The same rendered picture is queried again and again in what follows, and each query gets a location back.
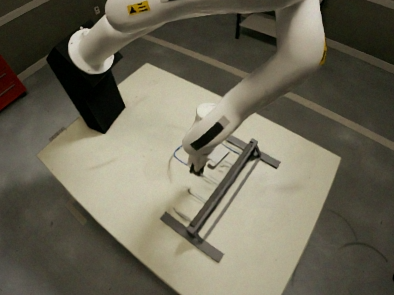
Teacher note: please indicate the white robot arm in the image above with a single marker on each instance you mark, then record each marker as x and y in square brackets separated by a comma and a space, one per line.
[301, 52]

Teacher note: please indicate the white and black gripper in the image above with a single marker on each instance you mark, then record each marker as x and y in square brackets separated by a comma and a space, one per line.
[197, 164]

